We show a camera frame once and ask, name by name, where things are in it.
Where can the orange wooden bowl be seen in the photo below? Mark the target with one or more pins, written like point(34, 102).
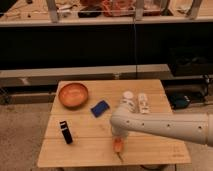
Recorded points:
point(73, 95)

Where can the red cloth on shelf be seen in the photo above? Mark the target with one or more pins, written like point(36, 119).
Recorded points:
point(117, 8)

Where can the white squeeze tube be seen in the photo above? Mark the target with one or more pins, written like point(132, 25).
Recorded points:
point(143, 103)

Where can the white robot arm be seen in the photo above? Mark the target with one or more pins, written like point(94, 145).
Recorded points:
point(197, 128)

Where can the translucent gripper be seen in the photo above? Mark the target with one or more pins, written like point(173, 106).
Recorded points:
point(119, 138)

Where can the black object on shelf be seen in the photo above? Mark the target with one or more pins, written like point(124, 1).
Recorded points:
point(90, 12)

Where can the orange pepper with green stem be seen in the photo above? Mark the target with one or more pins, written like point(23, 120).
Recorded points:
point(118, 148)

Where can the blue sponge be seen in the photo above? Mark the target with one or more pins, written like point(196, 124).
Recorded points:
point(100, 108)

